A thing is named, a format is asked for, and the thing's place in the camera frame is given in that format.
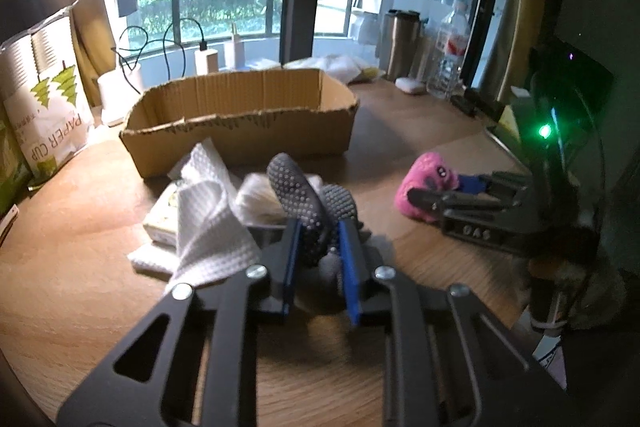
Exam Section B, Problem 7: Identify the pink plush toy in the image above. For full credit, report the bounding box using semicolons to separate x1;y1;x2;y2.
394;152;460;223

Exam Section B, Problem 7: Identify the grey dotted sock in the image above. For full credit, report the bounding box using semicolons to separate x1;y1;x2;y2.
267;153;371;314

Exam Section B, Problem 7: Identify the white textured cloth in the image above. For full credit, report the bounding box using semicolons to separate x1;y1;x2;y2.
127;136;327;293

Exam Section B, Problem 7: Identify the yellow tissue pack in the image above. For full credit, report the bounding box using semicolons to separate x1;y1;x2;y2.
498;105;521;143

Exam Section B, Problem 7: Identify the white earbuds case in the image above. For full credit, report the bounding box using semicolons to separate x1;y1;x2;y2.
395;77;426;95

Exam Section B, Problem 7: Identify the clear water bottle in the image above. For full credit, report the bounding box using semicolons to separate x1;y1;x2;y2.
427;0;469;98

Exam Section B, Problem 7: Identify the small tissue packet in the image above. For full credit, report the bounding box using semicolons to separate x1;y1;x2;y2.
142;180;184;248

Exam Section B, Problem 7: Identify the steel thermos tumbler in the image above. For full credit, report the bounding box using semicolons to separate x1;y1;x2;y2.
380;9;421;82

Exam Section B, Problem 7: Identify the brown cardboard box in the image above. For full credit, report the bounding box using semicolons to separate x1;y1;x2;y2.
119;69;359;179

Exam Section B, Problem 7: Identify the small pink white knife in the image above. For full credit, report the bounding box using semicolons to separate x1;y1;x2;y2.
0;205;20;245

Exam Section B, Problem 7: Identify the green yellow snack bag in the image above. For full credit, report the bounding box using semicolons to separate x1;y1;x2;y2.
0;103;32;217

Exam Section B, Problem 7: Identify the white plug charger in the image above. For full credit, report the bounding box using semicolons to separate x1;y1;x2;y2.
224;22;245;70

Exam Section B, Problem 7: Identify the white charger adapter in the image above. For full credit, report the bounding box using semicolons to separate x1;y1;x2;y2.
194;49;219;76

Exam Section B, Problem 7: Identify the white desk lamp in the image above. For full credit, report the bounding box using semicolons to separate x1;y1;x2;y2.
72;0;142;127

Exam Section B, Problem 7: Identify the paper cup package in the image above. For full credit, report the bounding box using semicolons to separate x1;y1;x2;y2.
1;5;94;185

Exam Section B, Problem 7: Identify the balcony railing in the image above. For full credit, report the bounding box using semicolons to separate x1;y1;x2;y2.
127;0;378;55

